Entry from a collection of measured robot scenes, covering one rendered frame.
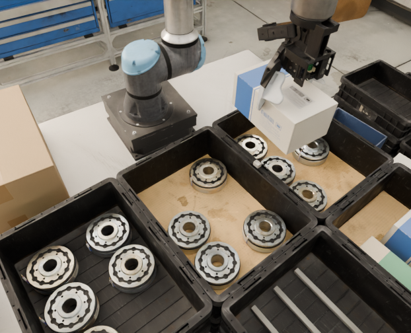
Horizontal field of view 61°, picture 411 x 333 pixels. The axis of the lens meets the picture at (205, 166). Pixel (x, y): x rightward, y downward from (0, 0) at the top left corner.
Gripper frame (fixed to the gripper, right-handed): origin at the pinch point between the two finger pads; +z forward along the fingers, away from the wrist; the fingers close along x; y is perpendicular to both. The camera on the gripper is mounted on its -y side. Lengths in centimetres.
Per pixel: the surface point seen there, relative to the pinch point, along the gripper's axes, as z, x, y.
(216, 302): 17.7, -33.2, 24.9
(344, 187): 27.6, 16.2, 15.5
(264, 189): 21.2, -6.7, 7.3
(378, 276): 17.4, -3.3, 37.9
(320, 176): 27.6, 13.4, 9.2
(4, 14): 53, -38, -189
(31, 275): 25, -62, -3
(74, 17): 67, 2, -193
